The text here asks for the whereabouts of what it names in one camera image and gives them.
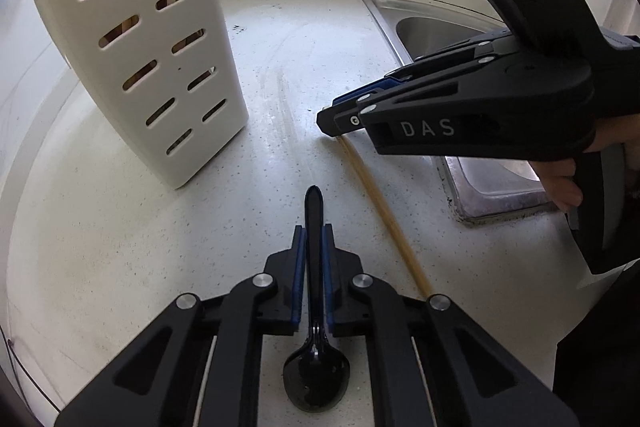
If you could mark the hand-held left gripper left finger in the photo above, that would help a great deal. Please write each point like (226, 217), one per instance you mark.
(298, 277)

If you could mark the black plastic spoon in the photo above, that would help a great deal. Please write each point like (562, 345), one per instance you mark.
(315, 377)

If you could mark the stainless steel sink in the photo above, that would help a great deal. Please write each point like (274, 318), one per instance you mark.
(435, 32)

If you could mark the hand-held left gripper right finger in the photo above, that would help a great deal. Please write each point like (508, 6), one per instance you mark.
(329, 277)

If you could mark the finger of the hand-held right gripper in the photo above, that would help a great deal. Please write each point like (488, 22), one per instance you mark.
(370, 88)
(345, 119)

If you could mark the person's dark clothing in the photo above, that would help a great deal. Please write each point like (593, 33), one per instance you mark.
(600, 357)

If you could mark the person's right hand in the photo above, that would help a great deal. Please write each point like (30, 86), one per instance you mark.
(560, 182)

